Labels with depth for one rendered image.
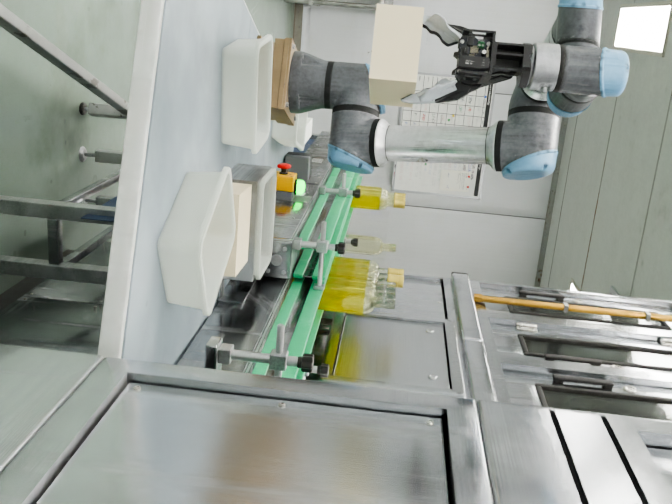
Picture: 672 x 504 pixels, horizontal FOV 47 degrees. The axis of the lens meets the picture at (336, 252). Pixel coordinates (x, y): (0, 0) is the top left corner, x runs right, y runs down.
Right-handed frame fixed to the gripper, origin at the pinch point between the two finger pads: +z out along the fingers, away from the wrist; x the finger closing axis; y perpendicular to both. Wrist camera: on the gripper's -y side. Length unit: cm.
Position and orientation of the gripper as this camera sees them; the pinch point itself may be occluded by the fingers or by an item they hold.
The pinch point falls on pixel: (405, 59)
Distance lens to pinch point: 133.2
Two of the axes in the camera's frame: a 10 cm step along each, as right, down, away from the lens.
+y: -0.6, -0.6, -10.0
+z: -9.9, -1.0, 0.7
